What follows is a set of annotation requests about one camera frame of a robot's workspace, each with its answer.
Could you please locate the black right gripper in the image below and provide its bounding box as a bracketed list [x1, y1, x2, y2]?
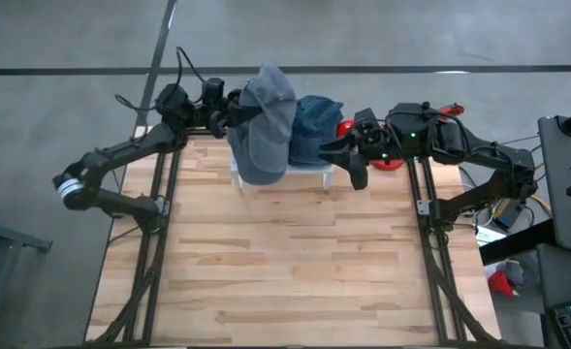
[319, 130, 394, 191]

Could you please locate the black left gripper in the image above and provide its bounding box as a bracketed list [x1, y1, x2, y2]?
[197, 89, 262, 140]

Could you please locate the dark navy cap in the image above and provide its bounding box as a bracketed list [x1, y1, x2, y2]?
[287, 94, 345, 167]

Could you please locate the red desk lamp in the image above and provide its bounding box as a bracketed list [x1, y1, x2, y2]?
[335, 102, 465, 172]

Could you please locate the white perforated shelf rack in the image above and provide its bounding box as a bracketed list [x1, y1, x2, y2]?
[230, 157, 335, 191]

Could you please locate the white paper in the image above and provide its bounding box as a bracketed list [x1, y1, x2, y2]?
[473, 225, 509, 248]

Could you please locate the black power adapter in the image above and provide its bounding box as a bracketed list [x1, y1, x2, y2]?
[492, 203, 526, 232]

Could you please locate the black bar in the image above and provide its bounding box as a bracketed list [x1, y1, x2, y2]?
[478, 218, 557, 266]

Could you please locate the red cloth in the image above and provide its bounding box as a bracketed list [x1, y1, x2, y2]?
[487, 269, 519, 298]

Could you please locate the grey object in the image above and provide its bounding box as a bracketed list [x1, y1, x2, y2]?
[505, 260, 526, 287]

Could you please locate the grey cart top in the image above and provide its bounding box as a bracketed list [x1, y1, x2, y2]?
[536, 114, 571, 254]

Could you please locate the dark grey metal stand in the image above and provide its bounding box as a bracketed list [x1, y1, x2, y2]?
[0, 193, 53, 349]

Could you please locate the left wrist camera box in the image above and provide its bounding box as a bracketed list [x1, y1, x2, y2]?
[201, 77, 227, 106]

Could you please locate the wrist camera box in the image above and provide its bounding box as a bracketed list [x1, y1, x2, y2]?
[353, 107, 382, 137]
[201, 77, 227, 106]

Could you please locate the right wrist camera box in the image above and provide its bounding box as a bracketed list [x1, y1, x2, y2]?
[353, 107, 382, 137]

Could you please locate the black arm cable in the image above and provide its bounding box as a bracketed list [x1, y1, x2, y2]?
[114, 46, 207, 113]

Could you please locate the black aluminium frame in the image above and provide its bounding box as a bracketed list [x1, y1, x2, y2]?
[86, 123, 236, 346]
[408, 159, 497, 346]

